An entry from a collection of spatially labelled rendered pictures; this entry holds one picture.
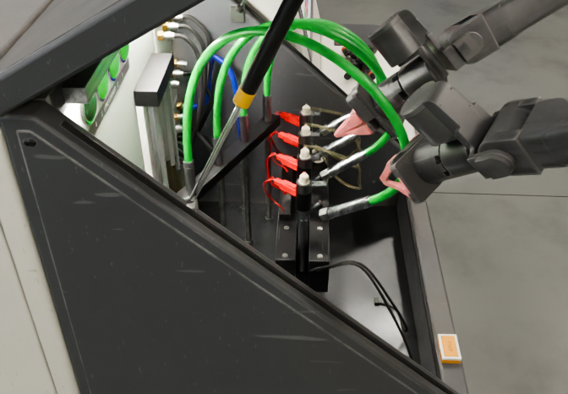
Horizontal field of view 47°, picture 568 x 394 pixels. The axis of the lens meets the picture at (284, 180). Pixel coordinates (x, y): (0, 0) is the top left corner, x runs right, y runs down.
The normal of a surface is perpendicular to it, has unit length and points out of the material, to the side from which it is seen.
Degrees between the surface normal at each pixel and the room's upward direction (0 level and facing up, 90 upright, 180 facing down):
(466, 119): 49
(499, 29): 68
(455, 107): 45
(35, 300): 90
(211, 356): 90
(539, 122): 40
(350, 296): 0
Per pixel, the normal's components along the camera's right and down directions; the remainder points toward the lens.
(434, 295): 0.00, -0.81
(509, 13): 0.19, 0.04
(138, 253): -0.04, 0.59
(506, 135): -0.64, -0.66
